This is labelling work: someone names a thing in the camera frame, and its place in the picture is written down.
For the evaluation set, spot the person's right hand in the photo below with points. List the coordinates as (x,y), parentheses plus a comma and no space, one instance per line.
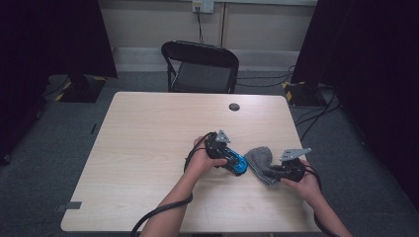
(309,187)

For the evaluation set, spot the grey tape strip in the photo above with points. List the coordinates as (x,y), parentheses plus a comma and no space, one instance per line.
(70,206)

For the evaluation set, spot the white wall socket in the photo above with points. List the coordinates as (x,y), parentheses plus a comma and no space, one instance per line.
(203,6)

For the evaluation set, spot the black curtain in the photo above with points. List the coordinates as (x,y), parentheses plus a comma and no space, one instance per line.
(378,65)
(33,33)

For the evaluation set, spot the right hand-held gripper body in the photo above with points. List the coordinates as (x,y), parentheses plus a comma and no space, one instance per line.
(293,171)

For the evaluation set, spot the thin vertical wall conduit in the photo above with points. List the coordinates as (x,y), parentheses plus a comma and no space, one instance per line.
(223,24)

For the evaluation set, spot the black folding chair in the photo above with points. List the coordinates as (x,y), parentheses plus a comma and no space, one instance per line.
(201,77)

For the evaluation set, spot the blue toy car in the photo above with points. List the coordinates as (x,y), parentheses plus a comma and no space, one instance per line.
(242,166)

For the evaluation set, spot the person's left hand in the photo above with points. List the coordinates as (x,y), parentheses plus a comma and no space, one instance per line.
(199,161)

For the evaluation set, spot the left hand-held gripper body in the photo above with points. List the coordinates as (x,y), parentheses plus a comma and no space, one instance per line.
(217,148)

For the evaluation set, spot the grey terry towel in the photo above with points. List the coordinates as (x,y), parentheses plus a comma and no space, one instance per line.
(260,158)

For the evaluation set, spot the black stand base yellow stripes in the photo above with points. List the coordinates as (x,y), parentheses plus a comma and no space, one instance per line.
(82,90)
(304,95)

